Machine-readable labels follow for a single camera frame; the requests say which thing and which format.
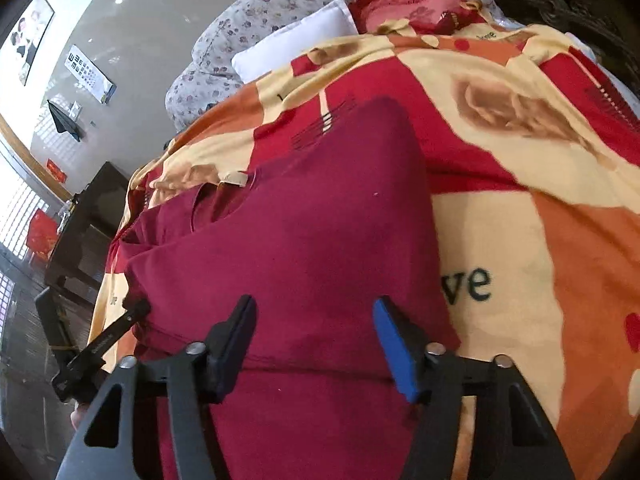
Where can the red paper window decoration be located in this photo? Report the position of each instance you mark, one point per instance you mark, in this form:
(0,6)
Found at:
(42,235)

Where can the dark hanging cloth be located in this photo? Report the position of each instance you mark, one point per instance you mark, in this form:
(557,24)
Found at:
(62,120)

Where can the red orange printed blanket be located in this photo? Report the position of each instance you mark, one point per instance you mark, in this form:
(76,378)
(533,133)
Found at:
(525,220)

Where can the clear glass jar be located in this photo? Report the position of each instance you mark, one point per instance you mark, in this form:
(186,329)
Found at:
(67,210)

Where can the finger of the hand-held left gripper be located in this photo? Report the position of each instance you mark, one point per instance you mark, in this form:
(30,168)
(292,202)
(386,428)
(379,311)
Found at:
(100,345)

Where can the dark red shirt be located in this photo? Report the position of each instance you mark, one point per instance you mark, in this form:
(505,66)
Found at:
(310,240)

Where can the dark carved headboard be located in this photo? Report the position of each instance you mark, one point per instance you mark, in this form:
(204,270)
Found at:
(565,5)

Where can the red cushion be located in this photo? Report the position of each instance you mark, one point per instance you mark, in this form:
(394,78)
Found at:
(400,10)

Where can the dark wooden cabinet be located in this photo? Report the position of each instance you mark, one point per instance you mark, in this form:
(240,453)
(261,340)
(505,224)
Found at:
(95,220)

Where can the white pillow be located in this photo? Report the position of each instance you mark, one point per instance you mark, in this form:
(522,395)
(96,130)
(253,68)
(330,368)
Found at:
(295,42)

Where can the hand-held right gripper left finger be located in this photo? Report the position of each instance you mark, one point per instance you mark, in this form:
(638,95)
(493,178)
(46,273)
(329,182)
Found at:
(239,340)

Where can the wall poster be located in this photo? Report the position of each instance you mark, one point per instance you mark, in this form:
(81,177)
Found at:
(30,35)

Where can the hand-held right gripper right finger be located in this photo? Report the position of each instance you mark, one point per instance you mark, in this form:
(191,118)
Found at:
(392,345)

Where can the dark furniture piece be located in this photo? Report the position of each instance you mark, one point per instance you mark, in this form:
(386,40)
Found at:
(50,320)

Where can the eye chart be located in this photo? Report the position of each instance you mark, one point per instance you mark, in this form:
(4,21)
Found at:
(90,72)

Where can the wooden framed window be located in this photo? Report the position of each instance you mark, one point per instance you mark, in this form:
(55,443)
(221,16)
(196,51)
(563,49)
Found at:
(20,200)

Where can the red wall sign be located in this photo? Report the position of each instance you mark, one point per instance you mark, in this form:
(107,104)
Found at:
(56,170)

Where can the grey floral quilt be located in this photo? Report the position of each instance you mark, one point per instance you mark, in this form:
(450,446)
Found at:
(260,15)

